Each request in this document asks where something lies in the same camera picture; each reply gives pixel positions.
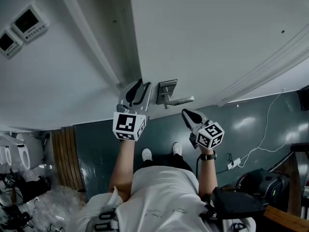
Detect white power strip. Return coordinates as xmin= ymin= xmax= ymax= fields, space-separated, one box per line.
xmin=226 ymin=158 xmax=242 ymax=170

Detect black box on harness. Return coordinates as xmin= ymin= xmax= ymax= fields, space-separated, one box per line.
xmin=209 ymin=186 xmax=267 ymax=220

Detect brown wooden furniture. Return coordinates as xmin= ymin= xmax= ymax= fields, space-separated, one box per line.
xmin=263 ymin=143 xmax=309 ymax=232

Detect person's white left shoe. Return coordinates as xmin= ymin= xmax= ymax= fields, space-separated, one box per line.
xmin=141 ymin=148 xmax=154 ymax=162

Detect person's white shirt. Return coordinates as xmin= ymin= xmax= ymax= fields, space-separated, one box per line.
xmin=78 ymin=165 xmax=234 ymax=232

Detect person's white right shoe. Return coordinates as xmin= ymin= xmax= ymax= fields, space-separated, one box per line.
xmin=172 ymin=142 xmax=183 ymax=156

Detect large white wall control panel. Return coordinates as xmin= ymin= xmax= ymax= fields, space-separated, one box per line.
xmin=10 ymin=3 xmax=51 ymax=43

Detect black wall box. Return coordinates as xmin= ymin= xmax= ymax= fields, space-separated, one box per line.
xmin=297 ymin=86 xmax=309 ymax=111

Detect person's black trousers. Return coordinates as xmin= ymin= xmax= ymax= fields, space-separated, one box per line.
xmin=141 ymin=153 xmax=194 ymax=174

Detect person's left forearm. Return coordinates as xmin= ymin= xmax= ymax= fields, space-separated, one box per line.
xmin=108 ymin=139 xmax=136 ymax=196

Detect person's right forearm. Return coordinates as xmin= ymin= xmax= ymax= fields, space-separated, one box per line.
xmin=197 ymin=149 xmax=219 ymax=196

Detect white door frame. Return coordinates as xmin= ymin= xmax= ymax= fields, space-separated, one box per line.
xmin=55 ymin=0 xmax=143 ymax=90

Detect white wall moulding strip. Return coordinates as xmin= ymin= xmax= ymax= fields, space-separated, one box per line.
xmin=211 ymin=23 xmax=309 ymax=107

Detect white door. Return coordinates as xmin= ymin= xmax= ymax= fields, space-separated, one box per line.
xmin=129 ymin=0 xmax=309 ymax=121

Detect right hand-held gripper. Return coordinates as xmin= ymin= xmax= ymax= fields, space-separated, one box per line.
xmin=181 ymin=108 xmax=225 ymax=151

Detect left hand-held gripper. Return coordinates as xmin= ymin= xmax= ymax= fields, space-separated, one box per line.
xmin=112 ymin=78 xmax=153 ymax=142

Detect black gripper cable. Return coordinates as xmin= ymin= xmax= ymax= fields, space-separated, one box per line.
xmin=195 ymin=154 xmax=202 ymax=179

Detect white power cable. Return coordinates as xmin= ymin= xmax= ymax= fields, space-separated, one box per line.
xmin=238 ymin=87 xmax=294 ymax=169

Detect wooden slat panel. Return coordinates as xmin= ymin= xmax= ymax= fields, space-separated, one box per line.
xmin=51 ymin=126 xmax=85 ymax=191

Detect black wristwatch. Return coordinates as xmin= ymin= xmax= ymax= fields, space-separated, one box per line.
xmin=199 ymin=152 xmax=217 ymax=161

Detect clear plastic wrap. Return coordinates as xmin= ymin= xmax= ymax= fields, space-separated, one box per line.
xmin=23 ymin=184 xmax=87 ymax=232

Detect black harness straps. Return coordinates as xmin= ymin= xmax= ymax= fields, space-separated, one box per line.
xmin=93 ymin=208 xmax=118 ymax=232

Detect person's white shoe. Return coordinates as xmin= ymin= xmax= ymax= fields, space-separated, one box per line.
xmin=141 ymin=148 xmax=154 ymax=162
xmin=172 ymin=142 xmax=183 ymax=156

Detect black equipment pile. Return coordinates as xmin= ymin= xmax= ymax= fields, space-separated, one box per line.
xmin=0 ymin=172 xmax=52 ymax=205

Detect silver door lock with handle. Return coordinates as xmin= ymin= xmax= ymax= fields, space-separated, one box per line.
xmin=156 ymin=79 xmax=195 ymax=110

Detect small white wall control panel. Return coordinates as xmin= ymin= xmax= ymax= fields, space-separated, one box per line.
xmin=0 ymin=29 xmax=24 ymax=59

